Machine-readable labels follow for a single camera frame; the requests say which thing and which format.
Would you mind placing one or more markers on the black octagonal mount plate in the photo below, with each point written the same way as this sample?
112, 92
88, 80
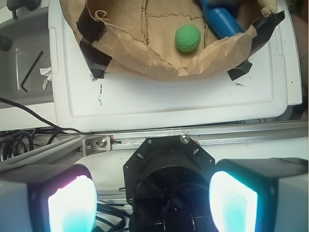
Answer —
168, 189

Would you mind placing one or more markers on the aluminium extrusion rail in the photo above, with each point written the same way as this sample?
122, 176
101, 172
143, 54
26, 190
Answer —
68, 150

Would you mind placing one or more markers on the silver corner bracket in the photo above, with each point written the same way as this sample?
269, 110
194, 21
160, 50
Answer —
96, 144

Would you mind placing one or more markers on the black tape strip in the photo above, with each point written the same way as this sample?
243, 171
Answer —
264, 28
92, 31

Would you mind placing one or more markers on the brown paper bag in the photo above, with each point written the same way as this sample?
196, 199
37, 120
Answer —
140, 37

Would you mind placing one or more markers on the black hex key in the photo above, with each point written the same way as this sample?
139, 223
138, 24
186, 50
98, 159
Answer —
30, 71

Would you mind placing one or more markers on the green foam ball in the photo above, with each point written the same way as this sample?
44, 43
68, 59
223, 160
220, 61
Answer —
187, 38

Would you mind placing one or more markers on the blue plastic bottle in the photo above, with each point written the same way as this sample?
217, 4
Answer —
220, 20

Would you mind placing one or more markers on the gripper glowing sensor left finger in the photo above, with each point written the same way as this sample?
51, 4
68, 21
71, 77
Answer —
47, 198

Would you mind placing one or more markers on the grey plastic tray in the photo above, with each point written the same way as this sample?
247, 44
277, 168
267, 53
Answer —
30, 35

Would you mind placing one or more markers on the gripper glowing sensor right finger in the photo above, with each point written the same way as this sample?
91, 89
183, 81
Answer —
260, 195

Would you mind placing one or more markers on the black tape strip left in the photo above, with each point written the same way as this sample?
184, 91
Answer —
92, 31

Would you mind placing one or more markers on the black tape strip right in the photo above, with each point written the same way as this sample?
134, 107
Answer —
264, 28

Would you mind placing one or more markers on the grey plush toy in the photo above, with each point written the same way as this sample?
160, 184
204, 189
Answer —
225, 3

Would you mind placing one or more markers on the white plastic bin lid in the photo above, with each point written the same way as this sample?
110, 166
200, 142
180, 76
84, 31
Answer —
124, 102

